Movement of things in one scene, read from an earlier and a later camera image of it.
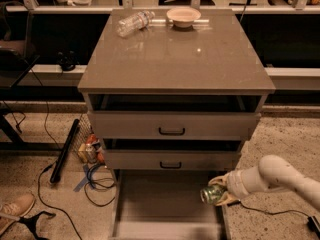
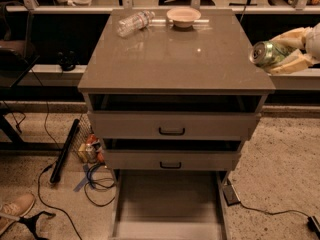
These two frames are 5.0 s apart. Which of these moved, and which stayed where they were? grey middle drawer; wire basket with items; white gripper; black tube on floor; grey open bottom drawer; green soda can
Moved: white gripper; green soda can
Stayed: black tube on floor; grey middle drawer; wire basket with items; grey open bottom drawer
